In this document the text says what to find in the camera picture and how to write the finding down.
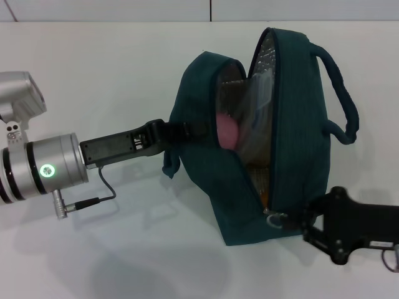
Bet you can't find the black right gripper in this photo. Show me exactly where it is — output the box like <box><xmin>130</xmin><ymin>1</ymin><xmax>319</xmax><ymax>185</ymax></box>
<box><xmin>281</xmin><ymin>186</ymin><xmax>399</xmax><ymax>266</ymax></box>

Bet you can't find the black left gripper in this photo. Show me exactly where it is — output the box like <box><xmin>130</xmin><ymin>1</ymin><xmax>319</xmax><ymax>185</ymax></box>
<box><xmin>79</xmin><ymin>118</ymin><xmax>213</xmax><ymax>171</ymax></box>

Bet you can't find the pink toy peach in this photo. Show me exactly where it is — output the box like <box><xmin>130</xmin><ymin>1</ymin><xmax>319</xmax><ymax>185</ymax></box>
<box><xmin>216</xmin><ymin>112</ymin><xmax>241</xmax><ymax>151</ymax></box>

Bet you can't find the dark teal lunch bag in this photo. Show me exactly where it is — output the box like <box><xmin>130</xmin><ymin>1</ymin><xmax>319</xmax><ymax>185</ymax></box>
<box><xmin>161</xmin><ymin>27</ymin><xmax>359</xmax><ymax>247</ymax></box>

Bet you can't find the clear blue-rimmed food container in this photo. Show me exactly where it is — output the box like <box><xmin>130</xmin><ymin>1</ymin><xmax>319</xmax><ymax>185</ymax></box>
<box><xmin>238</xmin><ymin>73</ymin><xmax>276</xmax><ymax>164</ymax></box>

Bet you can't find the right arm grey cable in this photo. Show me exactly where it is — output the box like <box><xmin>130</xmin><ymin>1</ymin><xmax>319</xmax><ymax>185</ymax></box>
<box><xmin>380</xmin><ymin>243</ymin><xmax>399</xmax><ymax>272</ymax></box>

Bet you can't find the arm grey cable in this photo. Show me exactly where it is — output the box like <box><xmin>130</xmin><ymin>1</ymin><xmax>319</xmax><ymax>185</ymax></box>
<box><xmin>51</xmin><ymin>165</ymin><xmax>118</xmax><ymax>221</ymax></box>
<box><xmin>380</xmin><ymin>243</ymin><xmax>399</xmax><ymax>272</ymax></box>

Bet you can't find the left arm grey cable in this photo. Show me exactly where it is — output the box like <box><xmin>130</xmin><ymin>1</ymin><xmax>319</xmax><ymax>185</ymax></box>
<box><xmin>51</xmin><ymin>165</ymin><xmax>118</xmax><ymax>221</ymax></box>

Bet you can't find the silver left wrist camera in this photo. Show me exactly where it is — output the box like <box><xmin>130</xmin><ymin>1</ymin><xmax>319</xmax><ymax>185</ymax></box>
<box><xmin>0</xmin><ymin>71</ymin><xmax>48</xmax><ymax>146</ymax></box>

